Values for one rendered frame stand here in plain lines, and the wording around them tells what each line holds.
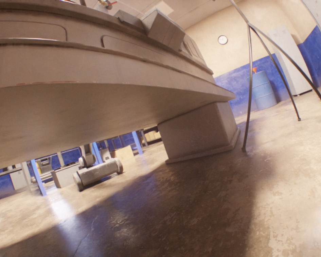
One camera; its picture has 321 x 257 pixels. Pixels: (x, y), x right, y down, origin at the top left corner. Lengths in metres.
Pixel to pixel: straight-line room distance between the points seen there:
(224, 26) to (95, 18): 4.83
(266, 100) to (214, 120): 2.82
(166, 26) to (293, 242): 0.93
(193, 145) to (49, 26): 1.24
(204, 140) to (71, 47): 1.16
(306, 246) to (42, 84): 0.50
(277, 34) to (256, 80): 1.53
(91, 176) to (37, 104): 1.48
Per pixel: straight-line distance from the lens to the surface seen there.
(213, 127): 1.21
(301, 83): 4.38
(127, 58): 0.29
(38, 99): 0.22
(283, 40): 4.55
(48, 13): 0.56
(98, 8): 1.02
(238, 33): 5.08
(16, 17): 0.53
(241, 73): 4.69
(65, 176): 2.48
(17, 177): 7.21
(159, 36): 0.80
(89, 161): 1.91
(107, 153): 2.91
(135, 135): 3.21
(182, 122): 1.30
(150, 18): 0.77
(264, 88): 3.92
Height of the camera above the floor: 0.31
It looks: 2 degrees up
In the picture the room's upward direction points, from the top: 19 degrees counter-clockwise
